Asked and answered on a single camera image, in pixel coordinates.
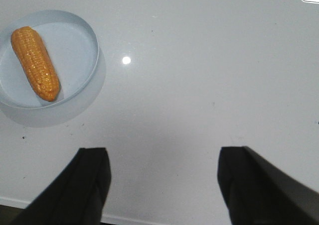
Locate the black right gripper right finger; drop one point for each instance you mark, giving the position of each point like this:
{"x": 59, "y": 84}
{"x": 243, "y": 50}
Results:
{"x": 258, "y": 193}

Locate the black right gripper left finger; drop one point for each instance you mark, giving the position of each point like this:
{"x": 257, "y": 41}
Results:
{"x": 76, "y": 196}

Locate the light blue round plate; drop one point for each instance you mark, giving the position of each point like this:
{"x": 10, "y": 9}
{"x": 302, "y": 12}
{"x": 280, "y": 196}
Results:
{"x": 72, "y": 46}

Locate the orange corn cob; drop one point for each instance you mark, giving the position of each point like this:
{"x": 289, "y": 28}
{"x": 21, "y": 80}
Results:
{"x": 32, "y": 54}

